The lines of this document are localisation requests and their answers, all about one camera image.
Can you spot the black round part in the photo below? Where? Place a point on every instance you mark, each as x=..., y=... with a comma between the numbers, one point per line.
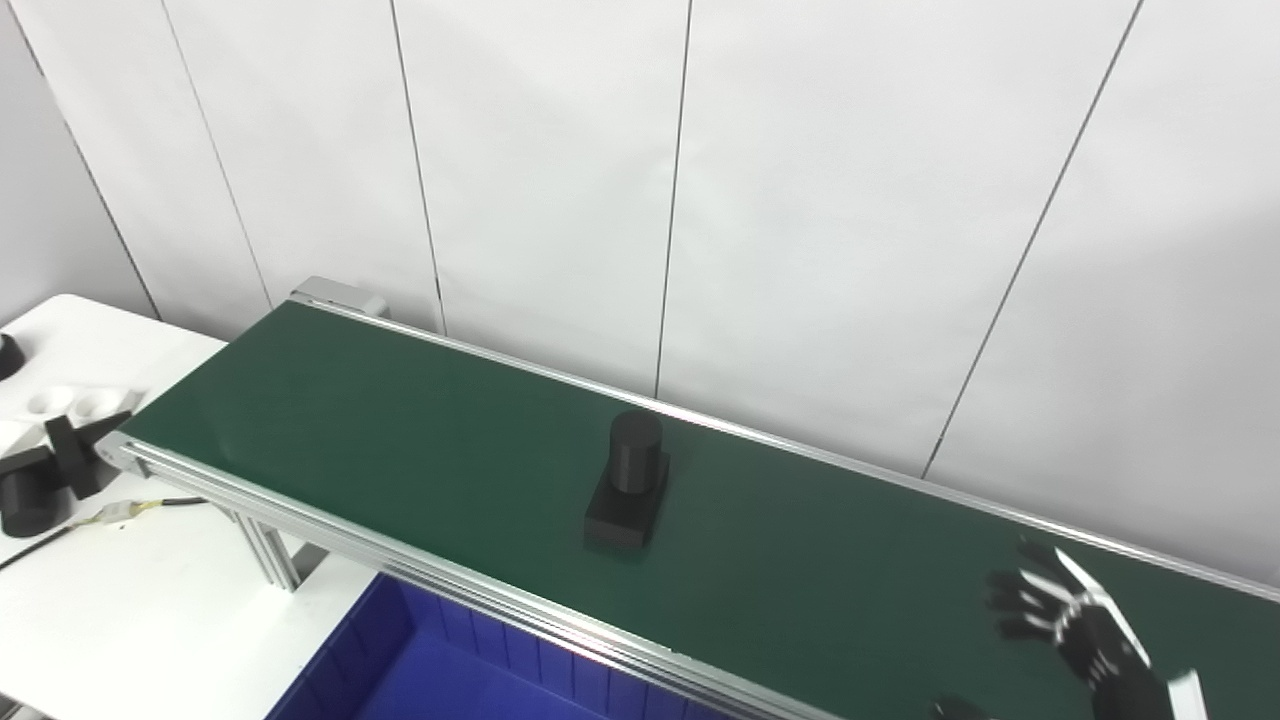
x=8, y=357

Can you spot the black cylinder part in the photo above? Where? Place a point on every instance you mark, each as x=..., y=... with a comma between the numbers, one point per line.
x=30, y=495

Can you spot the blue plastic bin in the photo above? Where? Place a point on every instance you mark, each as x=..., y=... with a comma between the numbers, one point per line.
x=450, y=670

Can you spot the black cylinder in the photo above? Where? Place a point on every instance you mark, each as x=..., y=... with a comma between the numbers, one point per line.
x=630, y=480

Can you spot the black T-shaped part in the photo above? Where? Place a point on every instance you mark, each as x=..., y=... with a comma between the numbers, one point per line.
x=80, y=455

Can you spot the aluminium conveyor leg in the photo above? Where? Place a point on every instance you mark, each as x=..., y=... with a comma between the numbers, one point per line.
x=270, y=550

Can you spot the white moulded parts tray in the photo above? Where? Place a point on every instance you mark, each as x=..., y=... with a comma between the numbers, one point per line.
x=70, y=403

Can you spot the green conveyor belt aluminium frame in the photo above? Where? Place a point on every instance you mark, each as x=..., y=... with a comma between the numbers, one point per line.
x=450, y=450

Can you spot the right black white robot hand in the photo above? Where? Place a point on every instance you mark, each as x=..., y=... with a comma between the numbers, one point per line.
x=1100, y=650

